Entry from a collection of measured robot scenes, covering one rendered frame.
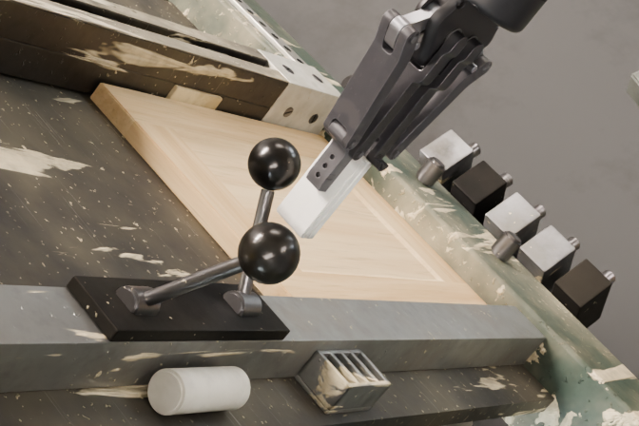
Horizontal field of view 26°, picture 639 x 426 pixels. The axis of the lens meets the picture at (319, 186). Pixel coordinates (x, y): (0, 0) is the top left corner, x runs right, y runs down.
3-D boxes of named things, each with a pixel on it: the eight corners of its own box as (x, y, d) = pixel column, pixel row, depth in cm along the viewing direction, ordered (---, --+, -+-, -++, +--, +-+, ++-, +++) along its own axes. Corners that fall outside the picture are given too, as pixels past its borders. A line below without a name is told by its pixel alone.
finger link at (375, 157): (438, 7, 93) (448, 10, 94) (339, 134, 96) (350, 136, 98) (476, 42, 91) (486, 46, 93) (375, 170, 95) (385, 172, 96)
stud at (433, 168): (434, 188, 163) (450, 169, 162) (425, 186, 161) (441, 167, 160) (420, 175, 164) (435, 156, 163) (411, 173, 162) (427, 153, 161)
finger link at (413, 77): (472, 40, 91) (463, 35, 89) (365, 168, 93) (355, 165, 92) (433, 5, 92) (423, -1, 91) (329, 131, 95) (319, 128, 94)
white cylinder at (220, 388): (164, 425, 89) (234, 418, 95) (191, 392, 88) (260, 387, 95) (138, 392, 90) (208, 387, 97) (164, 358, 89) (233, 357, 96)
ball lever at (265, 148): (273, 328, 99) (316, 145, 99) (243, 328, 96) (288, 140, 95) (230, 314, 101) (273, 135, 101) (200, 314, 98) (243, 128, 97)
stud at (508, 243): (509, 263, 157) (526, 243, 157) (500, 262, 155) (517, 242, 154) (494, 248, 159) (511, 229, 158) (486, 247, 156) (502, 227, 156)
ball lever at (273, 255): (147, 337, 90) (319, 275, 84) (110, 337, 86) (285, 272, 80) (135, 280, 91) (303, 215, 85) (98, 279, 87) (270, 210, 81)
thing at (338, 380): (369, 410, 112) (392, 383, 111) (325, 415, 106) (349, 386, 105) (338, 375, 113) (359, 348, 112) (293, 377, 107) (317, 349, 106)
